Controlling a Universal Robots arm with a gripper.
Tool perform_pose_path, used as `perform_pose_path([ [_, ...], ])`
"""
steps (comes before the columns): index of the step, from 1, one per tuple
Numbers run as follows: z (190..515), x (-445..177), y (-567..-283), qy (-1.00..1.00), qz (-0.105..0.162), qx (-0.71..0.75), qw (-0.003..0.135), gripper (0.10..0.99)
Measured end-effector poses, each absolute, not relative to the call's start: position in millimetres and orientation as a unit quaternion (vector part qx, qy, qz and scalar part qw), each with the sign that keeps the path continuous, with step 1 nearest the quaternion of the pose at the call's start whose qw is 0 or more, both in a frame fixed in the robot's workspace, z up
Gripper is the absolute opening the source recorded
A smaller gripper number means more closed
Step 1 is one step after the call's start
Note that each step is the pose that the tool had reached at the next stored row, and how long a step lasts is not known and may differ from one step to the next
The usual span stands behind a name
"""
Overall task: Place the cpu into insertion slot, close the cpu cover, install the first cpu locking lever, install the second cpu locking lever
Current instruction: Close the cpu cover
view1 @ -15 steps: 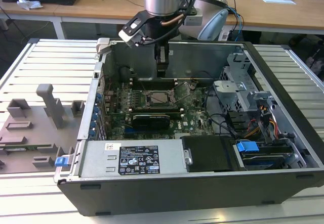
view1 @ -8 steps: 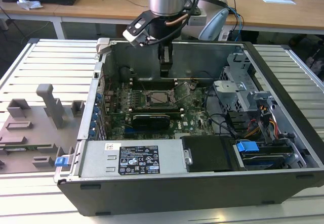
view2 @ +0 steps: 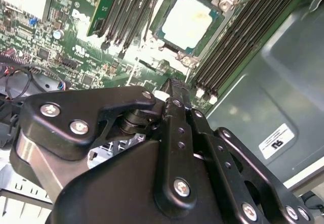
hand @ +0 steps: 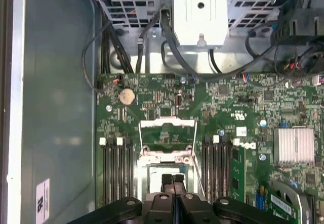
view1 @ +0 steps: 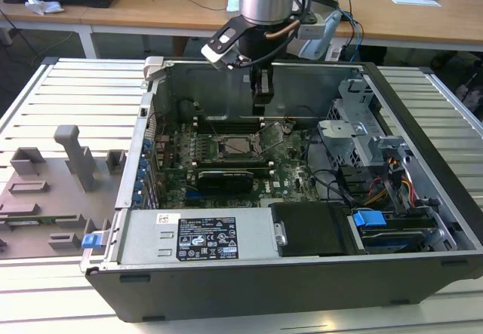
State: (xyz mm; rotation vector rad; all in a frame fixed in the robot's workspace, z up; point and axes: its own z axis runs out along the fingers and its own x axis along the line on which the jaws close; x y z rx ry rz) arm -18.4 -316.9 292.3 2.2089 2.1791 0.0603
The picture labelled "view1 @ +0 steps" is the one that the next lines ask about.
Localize yellow red wire bundle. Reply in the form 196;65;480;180
364;175;416;207

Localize silver power supply box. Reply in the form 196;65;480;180
107;208;288;265

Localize grey plastic case handle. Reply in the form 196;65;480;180
144;57;168;82

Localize copper coloured hose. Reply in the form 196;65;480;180
263;20;299;41

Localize green motherboard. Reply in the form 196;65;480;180
152;117;321;210

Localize wooden desk white legs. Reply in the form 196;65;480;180
0;0;483;62

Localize pale blue teach pendant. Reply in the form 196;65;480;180
297;9;344;60

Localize thin wire locking lever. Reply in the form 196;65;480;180
203;113;220;137

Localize crumpled white tissue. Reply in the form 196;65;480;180
24;0;65;15

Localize silver perforated disk bay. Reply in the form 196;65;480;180
316;77;411;179

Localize black plastic shroud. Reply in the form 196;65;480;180
269;201;355;258

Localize grey plastic parts rack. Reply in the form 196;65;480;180
0;124;129;260

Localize black RAM slot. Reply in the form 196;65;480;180
191;167;275;173
192;127;266;133
191;159;275;164
192;117;266;123
192;121;266;127
192;124;266;130
191;164;275;170
191;162;275;167

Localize white paper sheet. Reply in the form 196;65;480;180
388;0;442;8

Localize green RAM stick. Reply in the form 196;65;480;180
0;215;78;228

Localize CPU socket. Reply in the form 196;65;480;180
214;133;265;160

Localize black chair base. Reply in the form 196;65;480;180
429;45;483;103

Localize silver green CPU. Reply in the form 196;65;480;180
224;137;257;155

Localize hard disk in blue carrier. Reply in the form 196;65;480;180
350;208;448;255

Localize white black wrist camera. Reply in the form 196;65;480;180
201;16;249;72

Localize metal socket cover frame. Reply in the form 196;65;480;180
255;121;286;151

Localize black silver PC case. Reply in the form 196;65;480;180
79;57;483;313

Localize small grey wrist camera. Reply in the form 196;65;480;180
297;21;326;41

